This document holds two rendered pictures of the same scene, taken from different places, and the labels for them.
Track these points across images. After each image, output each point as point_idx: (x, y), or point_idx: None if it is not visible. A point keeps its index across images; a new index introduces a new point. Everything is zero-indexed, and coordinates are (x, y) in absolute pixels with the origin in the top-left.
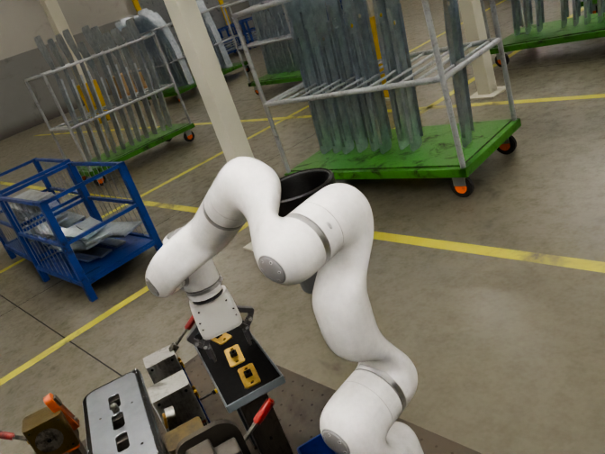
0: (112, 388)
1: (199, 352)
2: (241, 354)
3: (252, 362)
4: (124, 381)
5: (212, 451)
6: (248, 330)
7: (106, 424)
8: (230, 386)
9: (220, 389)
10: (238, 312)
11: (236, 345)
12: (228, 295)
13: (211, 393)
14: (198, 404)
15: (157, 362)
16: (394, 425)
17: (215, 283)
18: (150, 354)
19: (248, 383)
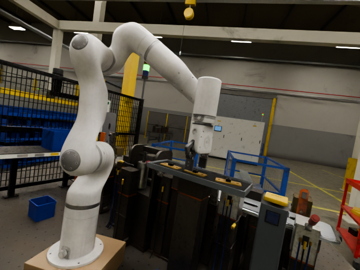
0: (321, 227)
1: (223, 174)
2: (189, 172)
3: (176, 169)
4: (323, 232)
5: (153, 148)
6: (187, 159)
7: None
8: (177, 164)
9: (181, 164)
10: (188, 141)
11: (202, 175)
12: (191, 127)
13: (234, 222)
14: (219, 201)
15: (297, 217)
16: (80, 186)
17: (192, 114)
18: (318, 223)
19: (166, 163)
